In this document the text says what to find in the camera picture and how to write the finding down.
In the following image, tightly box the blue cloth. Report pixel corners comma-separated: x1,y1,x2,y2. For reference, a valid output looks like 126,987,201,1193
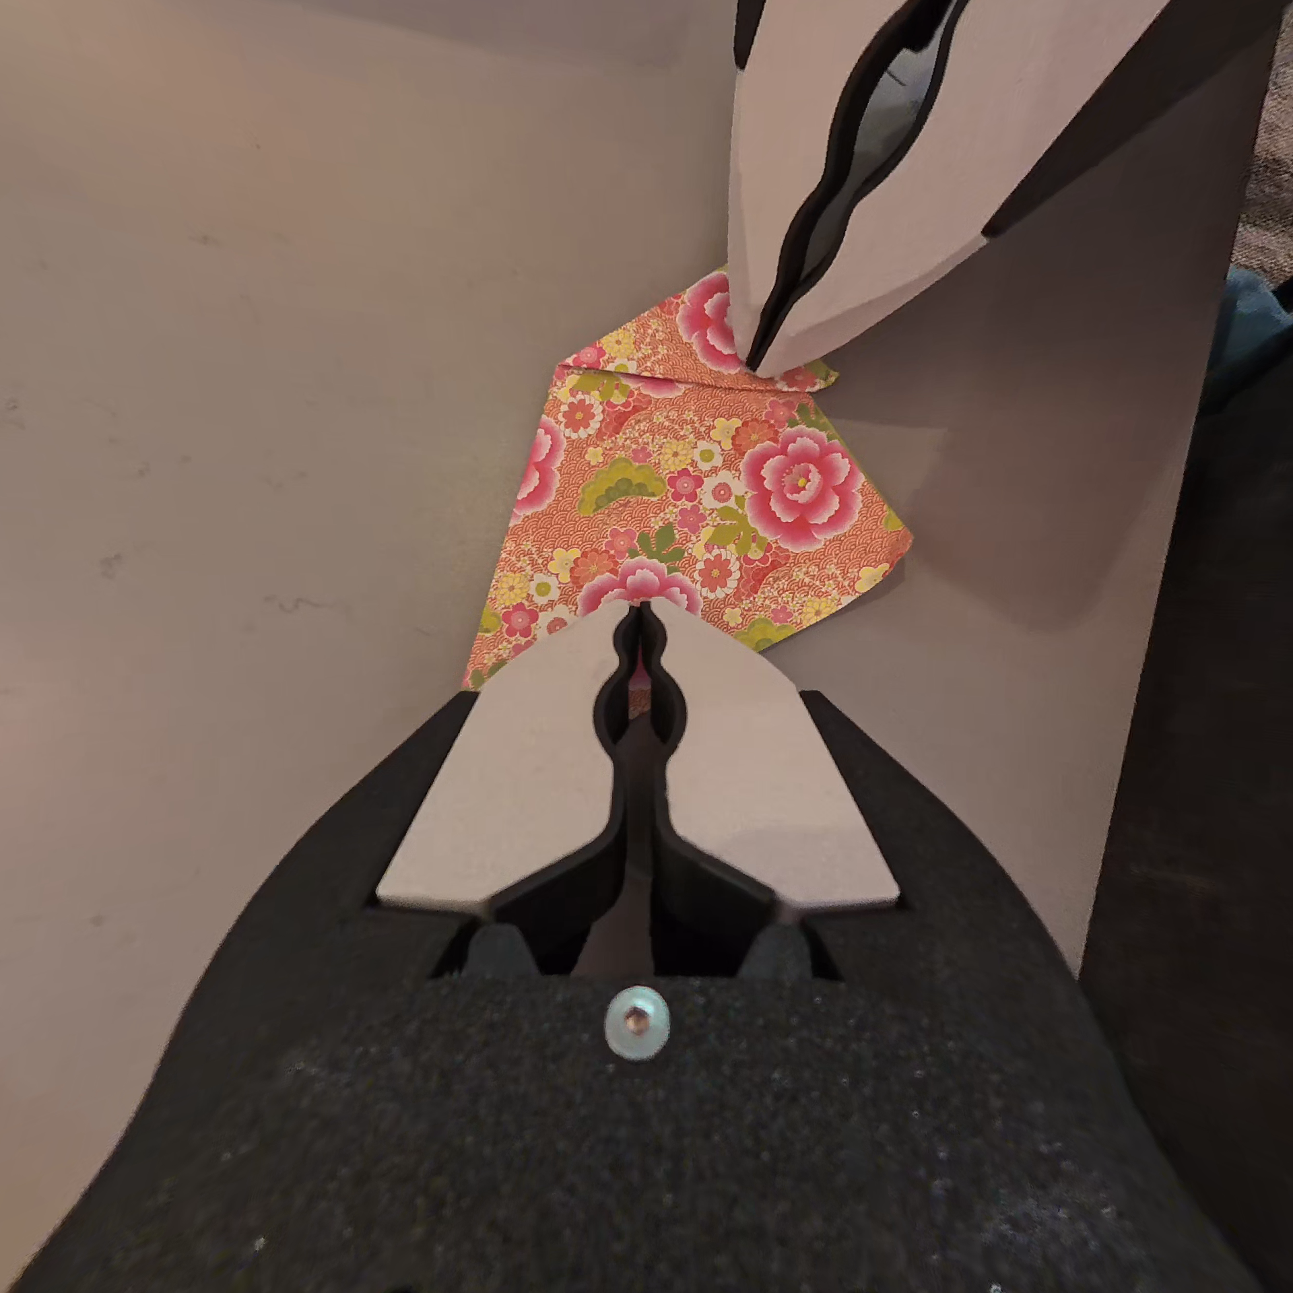
1206,265,1293,405

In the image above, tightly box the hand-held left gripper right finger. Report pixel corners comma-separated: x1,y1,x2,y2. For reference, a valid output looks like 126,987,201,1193
643,604,900,978

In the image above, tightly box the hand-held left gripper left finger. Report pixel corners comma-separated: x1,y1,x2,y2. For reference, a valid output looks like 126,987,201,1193
375,604,644,976

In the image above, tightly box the floral origami paper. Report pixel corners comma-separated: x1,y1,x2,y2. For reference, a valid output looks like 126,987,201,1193
463,265,915,721

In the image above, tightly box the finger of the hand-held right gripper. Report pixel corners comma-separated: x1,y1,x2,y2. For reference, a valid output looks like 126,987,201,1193
755,0,1174,376
727,0,915,364

